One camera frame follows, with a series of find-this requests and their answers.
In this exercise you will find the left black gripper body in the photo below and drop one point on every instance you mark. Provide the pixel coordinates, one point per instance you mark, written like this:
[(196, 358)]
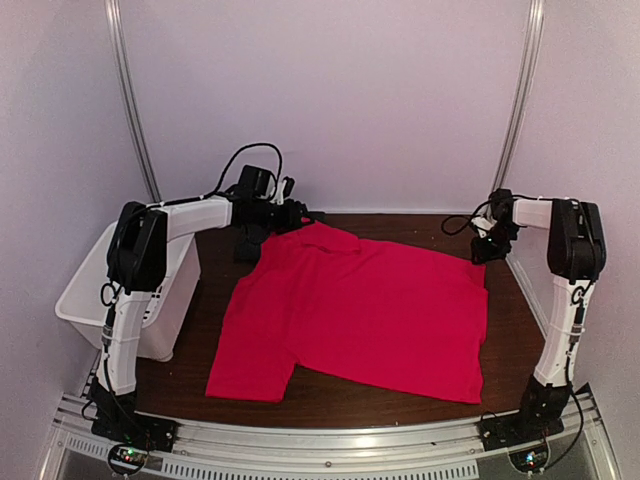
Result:
[(279, 222)]

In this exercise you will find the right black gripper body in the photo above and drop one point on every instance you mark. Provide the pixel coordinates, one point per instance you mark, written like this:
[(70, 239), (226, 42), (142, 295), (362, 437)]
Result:
[(498, 246)]

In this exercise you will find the dark pinstriped shirt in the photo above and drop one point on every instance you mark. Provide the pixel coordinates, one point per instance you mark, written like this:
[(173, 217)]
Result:
[(253, 234)]

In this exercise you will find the red garment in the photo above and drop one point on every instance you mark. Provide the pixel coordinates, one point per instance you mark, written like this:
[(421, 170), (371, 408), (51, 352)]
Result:
[(378, 313)]

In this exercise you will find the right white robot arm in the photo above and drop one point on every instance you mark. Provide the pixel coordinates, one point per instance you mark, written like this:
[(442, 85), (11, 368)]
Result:
[(575, 256)]

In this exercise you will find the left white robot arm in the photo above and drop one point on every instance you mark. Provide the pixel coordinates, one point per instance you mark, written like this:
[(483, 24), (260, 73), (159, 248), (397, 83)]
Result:
[(137, 263)]

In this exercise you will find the white plastic laundry bin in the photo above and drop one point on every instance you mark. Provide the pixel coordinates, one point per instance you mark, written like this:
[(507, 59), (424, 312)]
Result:
[(163, 318)]

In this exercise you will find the right round circuit board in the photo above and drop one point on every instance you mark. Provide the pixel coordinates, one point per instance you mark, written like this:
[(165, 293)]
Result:
[(529, 460)]

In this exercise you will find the round circuit board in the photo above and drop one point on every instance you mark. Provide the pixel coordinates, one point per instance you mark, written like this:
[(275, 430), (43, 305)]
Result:
[(529, 460), (126, 460)]

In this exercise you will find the left round circuit board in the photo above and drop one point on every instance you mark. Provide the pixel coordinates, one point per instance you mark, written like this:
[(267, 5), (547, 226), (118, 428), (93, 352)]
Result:
[(126, 460)]

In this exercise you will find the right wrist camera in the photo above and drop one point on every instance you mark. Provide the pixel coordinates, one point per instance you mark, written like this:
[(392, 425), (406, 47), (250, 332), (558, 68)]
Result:
[(483, 226)]

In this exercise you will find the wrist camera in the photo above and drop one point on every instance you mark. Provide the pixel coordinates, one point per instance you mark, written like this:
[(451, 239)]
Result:
[(283, 190), (483, 226)]

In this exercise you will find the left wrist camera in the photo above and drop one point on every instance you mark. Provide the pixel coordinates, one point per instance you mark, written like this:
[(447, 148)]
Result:
[(283, 190)]

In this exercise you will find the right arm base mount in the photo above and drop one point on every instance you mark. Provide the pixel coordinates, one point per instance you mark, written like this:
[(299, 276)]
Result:
[(520, 427)]

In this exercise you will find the right aluminium frame post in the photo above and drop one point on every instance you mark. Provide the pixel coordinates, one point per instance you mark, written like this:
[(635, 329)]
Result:
[(529, 59)]

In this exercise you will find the aluminium frame post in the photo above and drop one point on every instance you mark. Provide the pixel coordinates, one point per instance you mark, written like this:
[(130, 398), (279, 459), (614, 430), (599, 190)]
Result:
[(529, 59), (132, 115)]

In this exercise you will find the front aluminium rail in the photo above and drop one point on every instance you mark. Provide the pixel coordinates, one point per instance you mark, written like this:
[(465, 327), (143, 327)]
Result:
[(444, 450)]

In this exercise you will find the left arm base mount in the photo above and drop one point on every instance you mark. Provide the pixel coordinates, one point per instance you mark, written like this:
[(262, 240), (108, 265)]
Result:
[(116, 419)]

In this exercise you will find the left aluminium frame post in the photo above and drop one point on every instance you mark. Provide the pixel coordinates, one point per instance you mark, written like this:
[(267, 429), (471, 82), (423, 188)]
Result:
[(132, 115)]

